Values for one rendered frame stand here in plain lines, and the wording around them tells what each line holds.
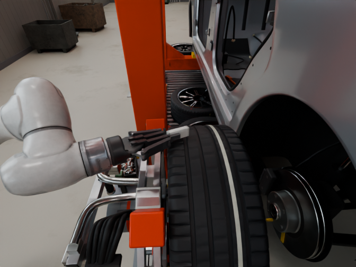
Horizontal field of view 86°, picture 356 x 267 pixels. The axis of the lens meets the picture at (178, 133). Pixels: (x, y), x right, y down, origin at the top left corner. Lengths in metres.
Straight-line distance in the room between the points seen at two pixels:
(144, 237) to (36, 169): 0.26
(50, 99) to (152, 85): 0.46
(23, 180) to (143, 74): 0.58
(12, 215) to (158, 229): 1.88
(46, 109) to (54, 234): 1.51
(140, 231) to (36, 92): 0.39
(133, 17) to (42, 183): 0.61
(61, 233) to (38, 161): 1.47
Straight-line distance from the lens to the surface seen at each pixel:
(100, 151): 0.48
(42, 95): 0.56
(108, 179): 0.73
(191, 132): 0.63
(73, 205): 2.03
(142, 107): 0.95
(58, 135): 0.51
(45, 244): 1.95
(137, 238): 0.47
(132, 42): 0.84
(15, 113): 0.56
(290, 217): 0.84
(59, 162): 0.48
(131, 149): 0.50
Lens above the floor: 1.56
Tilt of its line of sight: 39 degrees down
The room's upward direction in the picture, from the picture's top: straight up
